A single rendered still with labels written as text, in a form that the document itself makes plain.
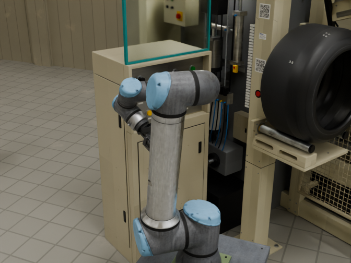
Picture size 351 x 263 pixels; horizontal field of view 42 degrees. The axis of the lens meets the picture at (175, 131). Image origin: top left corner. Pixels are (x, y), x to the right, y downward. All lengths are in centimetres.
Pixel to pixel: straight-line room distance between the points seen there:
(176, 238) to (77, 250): 143
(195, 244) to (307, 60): 96
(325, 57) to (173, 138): 94
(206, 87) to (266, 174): 140
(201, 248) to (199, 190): 111
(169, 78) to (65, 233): 204
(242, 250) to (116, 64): 112
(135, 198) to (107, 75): 70
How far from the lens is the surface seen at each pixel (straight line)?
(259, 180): 275
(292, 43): 224
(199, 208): 180
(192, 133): 267
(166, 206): 165
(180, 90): 141
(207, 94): 145
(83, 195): 365
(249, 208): 290
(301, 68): 214
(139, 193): 261
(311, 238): 326
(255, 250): 208
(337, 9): 268
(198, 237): 178
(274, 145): 244
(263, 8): 248
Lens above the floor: 186
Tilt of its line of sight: 23 degrees down
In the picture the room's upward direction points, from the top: straight up
